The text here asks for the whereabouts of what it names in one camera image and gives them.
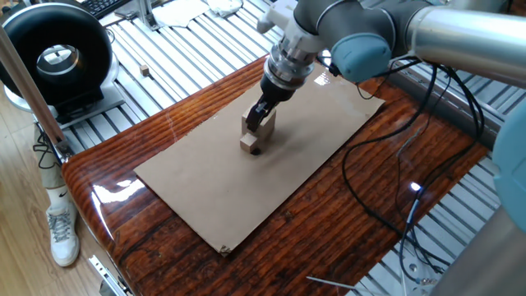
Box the small wooden block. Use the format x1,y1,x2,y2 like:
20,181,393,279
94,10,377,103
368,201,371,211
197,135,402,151
239,132,261,155

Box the thin black hanging cable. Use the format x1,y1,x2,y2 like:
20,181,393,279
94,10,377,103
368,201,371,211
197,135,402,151
32,131,62,169

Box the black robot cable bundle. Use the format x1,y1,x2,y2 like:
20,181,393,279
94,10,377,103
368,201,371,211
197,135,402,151
342,57,486,284

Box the black keyboard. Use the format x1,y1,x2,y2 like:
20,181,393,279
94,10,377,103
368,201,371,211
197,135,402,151
80,0,132,20

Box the white paper sheet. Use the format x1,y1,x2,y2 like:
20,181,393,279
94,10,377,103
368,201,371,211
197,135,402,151
151,0,210,28

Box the white sneaker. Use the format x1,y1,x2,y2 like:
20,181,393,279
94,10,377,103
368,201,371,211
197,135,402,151
45,201,81,268

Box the short aluminium upright profile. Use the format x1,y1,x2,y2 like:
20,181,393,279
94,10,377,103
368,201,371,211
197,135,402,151
137,0,159,30

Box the person leg beige trousers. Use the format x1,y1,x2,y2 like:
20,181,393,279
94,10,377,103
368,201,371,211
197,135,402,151
32,123,75,209

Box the white crumpled cloth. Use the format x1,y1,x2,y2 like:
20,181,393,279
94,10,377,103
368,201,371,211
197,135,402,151
207,0,244,17

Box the white zip tie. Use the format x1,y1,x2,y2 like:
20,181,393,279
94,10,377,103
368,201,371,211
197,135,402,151
306,275,371,293

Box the grey aluminium table rail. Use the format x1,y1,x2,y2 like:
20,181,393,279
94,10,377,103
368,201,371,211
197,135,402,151
385,67,496,149

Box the metal drawer rail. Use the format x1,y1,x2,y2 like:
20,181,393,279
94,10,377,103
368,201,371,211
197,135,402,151
88,254,132,296

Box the large wooden block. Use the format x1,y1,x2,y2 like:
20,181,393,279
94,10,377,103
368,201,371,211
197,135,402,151
241,107,277,143

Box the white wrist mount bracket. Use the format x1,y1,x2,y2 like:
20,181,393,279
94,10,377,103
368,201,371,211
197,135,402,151
256,0,325,54

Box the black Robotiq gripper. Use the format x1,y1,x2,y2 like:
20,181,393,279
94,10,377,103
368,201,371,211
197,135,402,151
245,73,298,133

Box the black round ring device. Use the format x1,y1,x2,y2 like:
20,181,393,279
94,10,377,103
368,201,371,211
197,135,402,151
0,2,127,124

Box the brown cardboard sheet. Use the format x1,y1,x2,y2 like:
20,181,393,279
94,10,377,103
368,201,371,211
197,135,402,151
133,53,386,258

